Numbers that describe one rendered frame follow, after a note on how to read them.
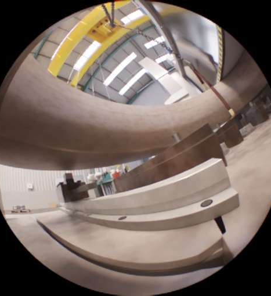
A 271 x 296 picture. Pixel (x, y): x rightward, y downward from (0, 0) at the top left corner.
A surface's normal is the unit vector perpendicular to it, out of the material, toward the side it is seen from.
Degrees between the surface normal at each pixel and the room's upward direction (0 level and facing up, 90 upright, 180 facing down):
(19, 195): 90
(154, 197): 72
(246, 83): 90
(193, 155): 90
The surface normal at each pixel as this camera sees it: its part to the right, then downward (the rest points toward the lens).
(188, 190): -0.61, -0.36
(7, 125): 0.90, -0.40
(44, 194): 0.75, -0.45
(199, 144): -0.80, 0.09
